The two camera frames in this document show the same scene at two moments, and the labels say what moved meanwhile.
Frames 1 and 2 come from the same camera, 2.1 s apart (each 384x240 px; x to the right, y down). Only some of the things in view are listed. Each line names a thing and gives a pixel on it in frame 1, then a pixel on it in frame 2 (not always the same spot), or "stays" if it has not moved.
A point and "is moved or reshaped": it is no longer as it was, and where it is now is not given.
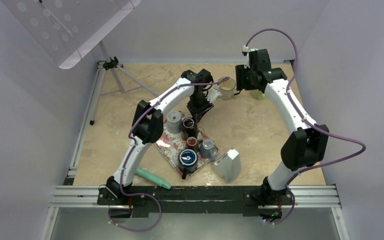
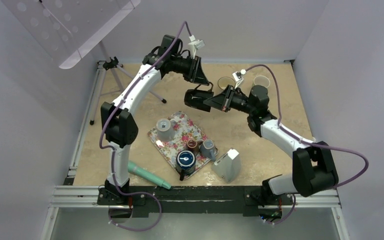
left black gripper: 198,113 → 196,74
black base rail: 195,200 stays
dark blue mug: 187,160 stays
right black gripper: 241,84 → 222,101
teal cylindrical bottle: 152,177 stays
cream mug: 226,88 stays
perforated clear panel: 69,30 stays
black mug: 189,128 is moved or reshaped
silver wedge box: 228,167 stays
